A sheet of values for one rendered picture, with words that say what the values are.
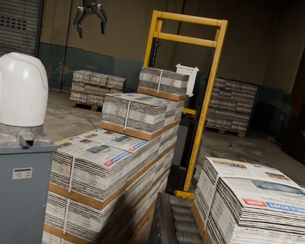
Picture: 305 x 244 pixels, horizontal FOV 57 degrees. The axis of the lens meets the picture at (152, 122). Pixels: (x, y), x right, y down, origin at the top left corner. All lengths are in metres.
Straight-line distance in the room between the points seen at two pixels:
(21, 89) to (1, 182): 0.30
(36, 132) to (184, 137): 2.28
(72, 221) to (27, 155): 0.64
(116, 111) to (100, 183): 0.67
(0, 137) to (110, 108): 1.06
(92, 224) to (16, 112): 0.75
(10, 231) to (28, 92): 0.47
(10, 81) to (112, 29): 7.55
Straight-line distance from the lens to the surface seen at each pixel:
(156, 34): 3.03
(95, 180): 1.40
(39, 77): 0.97
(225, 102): 6.96
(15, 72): 0.95
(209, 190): 0.99
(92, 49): 8.48
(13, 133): 0.98
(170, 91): 2.39
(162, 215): 1.09
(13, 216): 1.09
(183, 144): 3.12
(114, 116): 1.93
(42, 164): 1.03
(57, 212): 1.59
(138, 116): 1.85
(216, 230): 0.90
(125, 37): 8.38
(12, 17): 9.16
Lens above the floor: 1.32
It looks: 11 degrees down
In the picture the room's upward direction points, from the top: 11 degrees clockwise
